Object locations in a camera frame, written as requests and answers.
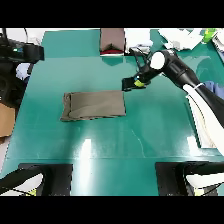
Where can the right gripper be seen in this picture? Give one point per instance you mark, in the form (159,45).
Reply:
(135,82)

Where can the grey-brown garment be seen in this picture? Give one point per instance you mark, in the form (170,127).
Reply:
(95,105)

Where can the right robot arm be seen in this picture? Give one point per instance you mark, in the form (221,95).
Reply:
(176,70)

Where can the brown garment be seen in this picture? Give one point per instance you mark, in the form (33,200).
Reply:
(112,38)

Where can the heap of white papers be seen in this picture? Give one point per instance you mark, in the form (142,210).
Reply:
(180,37)

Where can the blue garment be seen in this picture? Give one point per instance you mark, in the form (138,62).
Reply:
(215,88)

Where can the black device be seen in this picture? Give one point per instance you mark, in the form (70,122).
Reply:
(20,53)

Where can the cardboard box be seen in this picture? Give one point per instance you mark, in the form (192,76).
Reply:
(6,120)

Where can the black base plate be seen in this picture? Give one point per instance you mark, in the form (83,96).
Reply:
(58,178)
(166,178)

